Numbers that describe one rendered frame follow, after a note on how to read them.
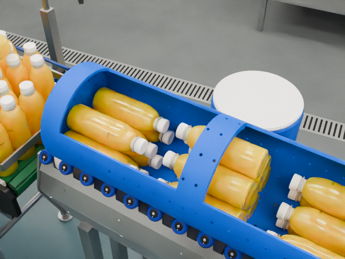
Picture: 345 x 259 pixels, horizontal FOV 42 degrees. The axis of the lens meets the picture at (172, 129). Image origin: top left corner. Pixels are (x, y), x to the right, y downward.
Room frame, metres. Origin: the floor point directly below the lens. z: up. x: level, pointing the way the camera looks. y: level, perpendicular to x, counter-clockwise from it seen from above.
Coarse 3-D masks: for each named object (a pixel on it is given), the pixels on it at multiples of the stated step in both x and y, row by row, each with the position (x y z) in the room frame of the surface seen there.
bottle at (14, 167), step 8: (0, 128) 0.88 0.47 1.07; (0, 136) 0.86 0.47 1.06; (8, 136) 0.89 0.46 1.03; (0, 144) 0.85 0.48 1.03; (8, 144) 0.88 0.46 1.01; (0, 152) 0.85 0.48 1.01; (8, 152) 0.87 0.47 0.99; (0, 160) 0.85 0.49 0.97; (8, 168) 0.85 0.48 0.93; (16, 168) 0.87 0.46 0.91
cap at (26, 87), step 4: (20, 84) 1.01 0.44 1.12; (24, 84) 1.01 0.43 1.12; (28, 84) 1.01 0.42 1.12; (32, 84) 1.01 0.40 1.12; (20, 88) 1.00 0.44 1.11; (24, 88) 0.99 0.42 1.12; (28, 88) 1.00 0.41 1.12; (32, 88) 1.01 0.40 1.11; (24, 92) 0.99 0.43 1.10; (28, 92) 1.00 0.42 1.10
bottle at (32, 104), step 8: (24, 96) 1.00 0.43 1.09; (32, 96) 1.00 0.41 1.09; (40, 96) 1.02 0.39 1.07; (24, 104) 0.98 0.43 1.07; (32, 104) 0.98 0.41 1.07; (40, 104) 1.00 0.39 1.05; (32, 112) 0.98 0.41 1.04; (40, 112) 0.99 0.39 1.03; (32, 120) 0.98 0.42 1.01; (40, 120) 0.98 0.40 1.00; (32, 128) 0.98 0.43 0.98; (40, 128) 0.98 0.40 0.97; (40, 144) 0.98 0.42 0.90
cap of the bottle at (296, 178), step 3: (294, 174) 0.68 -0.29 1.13; (297, 174) 0.68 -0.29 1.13; (294, 177) 0.67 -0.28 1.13; (297, 177) 0.67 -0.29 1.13; (300, 177) 0.67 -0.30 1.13; (291, 180) 0.66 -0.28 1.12; (294, 180) 0.66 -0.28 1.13; (297, 180) 0.66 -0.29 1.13; (291, 183) 0.66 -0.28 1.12; (294, 183) 0.66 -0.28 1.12; (297, 183) 0.65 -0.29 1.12; (291, 186) 0.66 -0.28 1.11; (294, 186) 0.65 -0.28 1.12; (297, 186) 0.65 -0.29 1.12; (291, 189) 0.66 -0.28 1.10; (294, 189) 0.65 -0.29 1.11
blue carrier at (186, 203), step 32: (96, 64) 0.98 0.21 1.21; (64, 96) 0.85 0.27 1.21; (160, 96) 0.94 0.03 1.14; (64, 128) 0.88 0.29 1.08; (224, 128) 0.72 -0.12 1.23; (256, 128) 0.76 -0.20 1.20; (64, 160) 0.79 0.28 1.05; (96, 160) 0.72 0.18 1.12; (192, 160) 0.65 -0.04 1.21; (288, 160) 0.76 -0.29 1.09; (320, 160) 0.71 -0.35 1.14; (128, 192) 0.68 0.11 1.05; (160, 192) 0.63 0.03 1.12; (192, 192) 0.60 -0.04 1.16; (288, 192) 0.72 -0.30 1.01; (192, 224) 0.59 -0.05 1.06; (224, 224) 0.55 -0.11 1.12; (256, 224) 0.65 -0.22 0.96; (256, 256) 0.51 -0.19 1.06; (288, 256) 0.47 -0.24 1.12
